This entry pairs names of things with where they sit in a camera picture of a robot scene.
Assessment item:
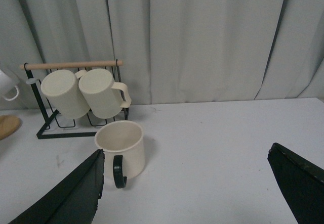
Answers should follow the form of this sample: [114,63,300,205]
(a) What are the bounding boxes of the white enamel mug hanging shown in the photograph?
[1,70,20,101]

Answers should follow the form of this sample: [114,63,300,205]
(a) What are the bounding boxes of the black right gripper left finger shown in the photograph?
[11,150,105,223]

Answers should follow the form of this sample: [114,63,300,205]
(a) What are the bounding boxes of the cream mug right on rack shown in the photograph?
[75,68,132,119]

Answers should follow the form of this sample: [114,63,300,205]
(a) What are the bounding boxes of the cream mug with black handle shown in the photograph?
[95,120,145,189]

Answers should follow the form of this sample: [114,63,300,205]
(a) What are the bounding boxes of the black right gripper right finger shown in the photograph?
[267,143,323,223]

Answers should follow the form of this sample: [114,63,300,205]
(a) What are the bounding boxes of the cream mug on rack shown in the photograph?
[75,68,132,119]
[41,69,90,119]

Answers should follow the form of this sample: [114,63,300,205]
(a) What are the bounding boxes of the wooden round stand base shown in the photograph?
[0,115,21,140]

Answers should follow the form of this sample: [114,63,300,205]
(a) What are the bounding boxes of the black wire mug rack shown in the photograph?
[19,59,132,139]

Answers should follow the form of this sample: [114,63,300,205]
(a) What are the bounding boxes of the grey curtain backdrop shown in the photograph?
[1,0,323,109]

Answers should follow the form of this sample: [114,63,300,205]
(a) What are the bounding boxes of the cream mug left on rack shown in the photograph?
[41,69,90,119]

